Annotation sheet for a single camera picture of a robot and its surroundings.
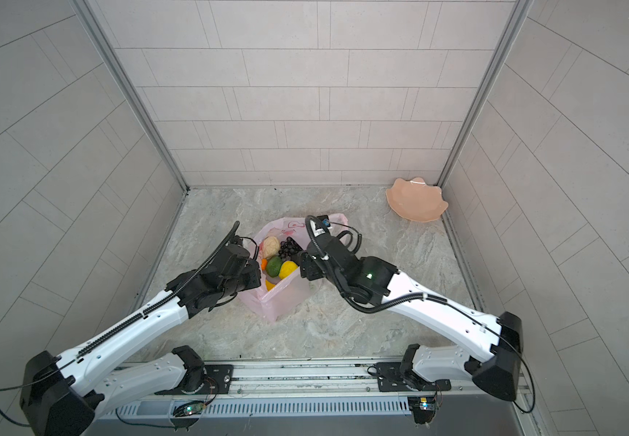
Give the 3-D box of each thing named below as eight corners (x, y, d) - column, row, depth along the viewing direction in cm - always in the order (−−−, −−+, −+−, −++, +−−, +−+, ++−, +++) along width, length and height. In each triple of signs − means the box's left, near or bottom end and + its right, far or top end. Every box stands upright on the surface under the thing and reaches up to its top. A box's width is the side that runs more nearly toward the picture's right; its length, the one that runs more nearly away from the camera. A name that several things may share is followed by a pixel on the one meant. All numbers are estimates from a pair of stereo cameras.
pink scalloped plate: (380, 201, 115) (382, 193, 110) (405, 179, 123) (407, 170, 119) (426, 232, 105) (430, 223, 100) (449, 205, 113) (454, 196, 109)
